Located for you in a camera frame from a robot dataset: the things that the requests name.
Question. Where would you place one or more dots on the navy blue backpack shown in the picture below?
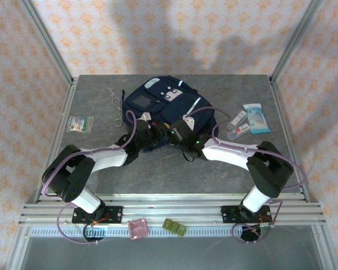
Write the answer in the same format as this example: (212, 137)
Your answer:
(186, 107)

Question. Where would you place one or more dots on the small green tray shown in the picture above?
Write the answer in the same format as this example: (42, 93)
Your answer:
(174, 227)

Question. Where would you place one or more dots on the aluminium side rail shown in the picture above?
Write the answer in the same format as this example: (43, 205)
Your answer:
(62, 118)
(279, 107)

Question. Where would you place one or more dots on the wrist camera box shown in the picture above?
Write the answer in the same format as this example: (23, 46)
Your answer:
(146, 116)
(189, 122)

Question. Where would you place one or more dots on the grey metal lower panel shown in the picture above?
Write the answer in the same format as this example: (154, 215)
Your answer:
(169, 253)

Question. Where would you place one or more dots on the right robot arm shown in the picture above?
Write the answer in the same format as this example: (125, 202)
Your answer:
(270, 171)

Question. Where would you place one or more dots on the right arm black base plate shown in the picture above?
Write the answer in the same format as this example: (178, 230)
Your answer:
(228, 215)

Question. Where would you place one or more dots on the aluminium mounting rail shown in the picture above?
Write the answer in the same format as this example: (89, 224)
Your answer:
(171, 209)

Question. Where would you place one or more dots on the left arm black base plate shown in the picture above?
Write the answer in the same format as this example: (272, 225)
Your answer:
(115, 213)

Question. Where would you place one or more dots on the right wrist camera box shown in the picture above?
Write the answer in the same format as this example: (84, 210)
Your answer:
(189, 122)

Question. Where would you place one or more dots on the clear plastic tube box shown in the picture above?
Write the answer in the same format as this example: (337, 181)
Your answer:
(236, 119)

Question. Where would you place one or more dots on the aluminium frame post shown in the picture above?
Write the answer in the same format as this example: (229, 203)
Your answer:
(295, 39)
(45, 39)

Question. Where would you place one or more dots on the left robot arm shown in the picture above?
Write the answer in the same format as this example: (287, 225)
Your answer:
(70, 174)

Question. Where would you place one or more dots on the blue wet wipes packet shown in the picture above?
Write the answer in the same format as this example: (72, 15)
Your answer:
(256, 119)

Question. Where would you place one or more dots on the small pink tray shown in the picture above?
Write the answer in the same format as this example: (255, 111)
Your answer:
(138, 228)

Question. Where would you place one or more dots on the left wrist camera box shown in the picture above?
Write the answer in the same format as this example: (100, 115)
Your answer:
(146, 116)

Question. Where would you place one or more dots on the clear tube with red label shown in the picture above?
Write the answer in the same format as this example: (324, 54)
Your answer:
(238, 132)

